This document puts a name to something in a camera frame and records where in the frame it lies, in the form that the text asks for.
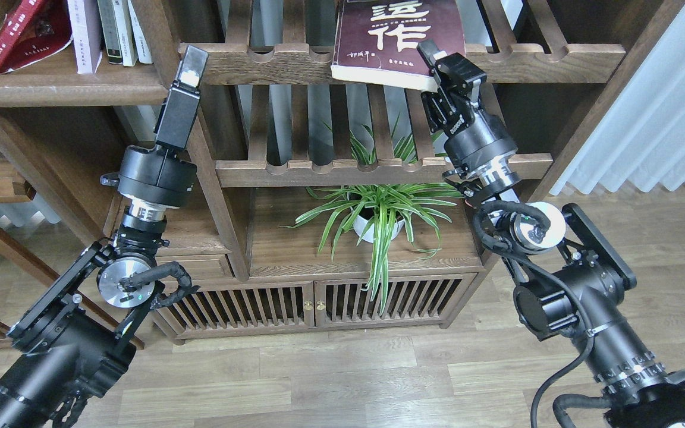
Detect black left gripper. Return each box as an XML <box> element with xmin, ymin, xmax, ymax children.
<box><xmin>100</xmin><ymin>45</ymin><xmax>209</xmax><ymax>208</ymax></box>

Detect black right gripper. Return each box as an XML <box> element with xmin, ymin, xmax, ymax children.
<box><xmin>417</xmin><ymin>40</ymin><xmax>517</xmax><ymax>179</ymax></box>

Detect dark red Chinese book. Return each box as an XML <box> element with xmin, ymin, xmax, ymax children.
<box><xmin>331</xmin><ymin>1</ymin><xmax>465</xmax><ymax>90</ymax></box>

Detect white lavender paperback book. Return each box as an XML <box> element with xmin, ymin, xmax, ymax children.
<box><xmin>67</xmin><ymin>1</ymin><xmax>103</xmax><ymax>75</ymax></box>

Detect red textbook with photos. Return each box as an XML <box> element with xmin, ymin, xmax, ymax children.
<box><xmin>0</xmin><ymin>1</ymin><xmax>73</xmax><ymax>74</ymax></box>

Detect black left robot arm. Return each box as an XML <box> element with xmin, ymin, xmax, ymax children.
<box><xmin>0</xmin><ymin>46</ymin><xmax>208</xmax><ymax>427</ymax></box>

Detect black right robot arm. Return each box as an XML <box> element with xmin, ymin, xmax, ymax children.
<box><xmin>417</xmin><ymin>40</ymin><xmax>685</xmax><ymax>427</ymax></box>

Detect white upright book right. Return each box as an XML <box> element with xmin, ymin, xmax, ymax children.
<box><xmin>128</xmin><ymin>1</ymin><xmax>154</xmax><ymax>64</ymax></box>

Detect white upright book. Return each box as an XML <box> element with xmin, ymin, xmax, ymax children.
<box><xmin>112</xmin><ymin>0</ymin><xmax>138</xmax><ymax>67</ymax></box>
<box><xmin>128</xmin><ymin>1</ymin><xmax>154</xmax><ymax>64</ymax></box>

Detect grey upright book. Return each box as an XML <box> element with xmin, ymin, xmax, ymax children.
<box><xmin>98</xmin><ymin>0</ymin><xmax>123</xmax><ymax>65</ymax></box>

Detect green spider plant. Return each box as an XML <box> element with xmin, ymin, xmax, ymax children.
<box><xmin>283</xmin><ymin>113</ymin><xmax>498</xmax><ymax>314</ymax></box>

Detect dark wooden bookshelf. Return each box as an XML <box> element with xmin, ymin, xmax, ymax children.
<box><xmin>0</xmin><ymin>0</ymin><xmax>685</xmax><ymax>345</ymax></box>

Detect white plant pot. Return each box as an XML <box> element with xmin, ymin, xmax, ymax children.
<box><xmin>353</xmin><ymin>214</ymin><xmax>405</xmax><ymax>243</ymax></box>

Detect white pleated curtain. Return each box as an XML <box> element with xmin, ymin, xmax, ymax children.
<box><xmin>550</xmin><ymin>6</ymin><xmax>685</xmax><ymax>196</ymax></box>

